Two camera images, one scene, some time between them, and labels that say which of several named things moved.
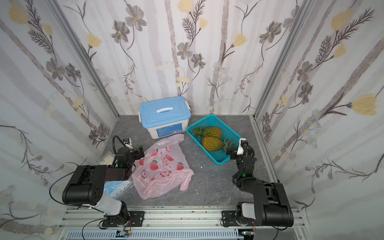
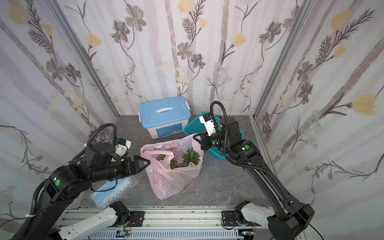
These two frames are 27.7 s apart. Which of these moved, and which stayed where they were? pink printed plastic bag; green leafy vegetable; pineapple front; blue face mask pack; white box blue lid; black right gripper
Moved: pineapple front; black right gripper; pink printed plastic bag; green leafy vegetable
Stayed: blue face mask pack; white box blue lid
